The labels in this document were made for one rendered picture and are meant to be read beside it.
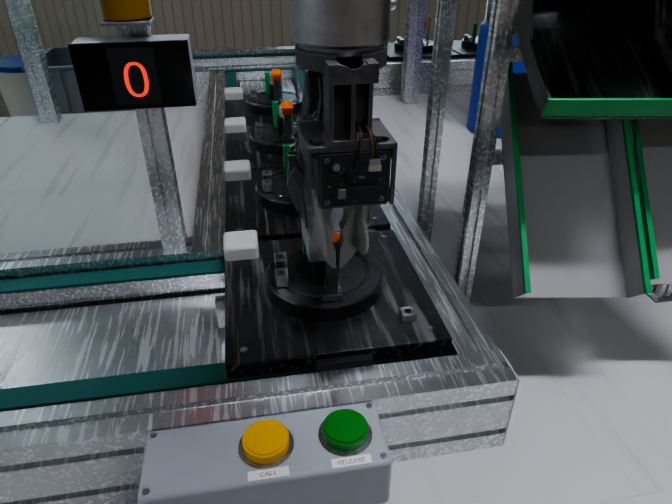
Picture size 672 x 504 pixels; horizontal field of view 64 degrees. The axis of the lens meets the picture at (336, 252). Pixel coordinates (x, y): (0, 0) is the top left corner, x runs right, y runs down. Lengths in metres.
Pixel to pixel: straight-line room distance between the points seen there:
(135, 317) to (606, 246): 0.58
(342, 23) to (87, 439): 0.41
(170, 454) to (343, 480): 0.15
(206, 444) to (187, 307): 0.27
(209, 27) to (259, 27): 0.36
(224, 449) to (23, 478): 0.19
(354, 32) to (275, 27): 3.81
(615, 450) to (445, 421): 0.20
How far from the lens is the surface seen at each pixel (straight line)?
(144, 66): 0.64
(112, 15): 0.64
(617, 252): 0.69
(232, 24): 4.25
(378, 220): 0.80
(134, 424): 0.54
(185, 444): 0.51
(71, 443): 0.55
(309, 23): 0.41
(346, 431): 0.49
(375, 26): 0.41
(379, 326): 0.59
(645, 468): 0.69
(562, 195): 0.68
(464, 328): 0.63
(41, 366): 0.71
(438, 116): 0.82
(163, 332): 0.70
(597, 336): 0.83
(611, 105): 0.57
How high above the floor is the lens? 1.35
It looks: 32 degrees down
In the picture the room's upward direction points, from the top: straight up
